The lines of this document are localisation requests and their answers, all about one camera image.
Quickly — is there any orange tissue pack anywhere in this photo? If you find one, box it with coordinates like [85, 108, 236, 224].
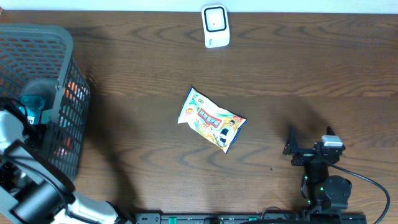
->
[63, 82, 82, 100]

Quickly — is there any white barcode scanner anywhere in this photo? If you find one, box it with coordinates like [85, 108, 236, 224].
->
[201, 4, 230, 49]

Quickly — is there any teal mouthwash bottle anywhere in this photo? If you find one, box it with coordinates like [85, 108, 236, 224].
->
[19, 95, 52, 125]

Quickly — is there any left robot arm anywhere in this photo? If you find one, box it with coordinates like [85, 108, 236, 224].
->
[1, 97, 136, 224]

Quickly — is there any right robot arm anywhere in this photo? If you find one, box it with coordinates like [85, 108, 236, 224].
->
[283, 127, 352, 217]

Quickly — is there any yellow snack bag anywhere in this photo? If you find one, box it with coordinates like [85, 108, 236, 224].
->
[177, 86, 247, 153]

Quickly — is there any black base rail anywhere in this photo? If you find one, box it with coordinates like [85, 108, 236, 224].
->
[135, 212, 367, 224]

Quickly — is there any grey plastic mesh basket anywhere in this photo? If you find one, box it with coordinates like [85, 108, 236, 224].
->
[1, 24, 91, 180]

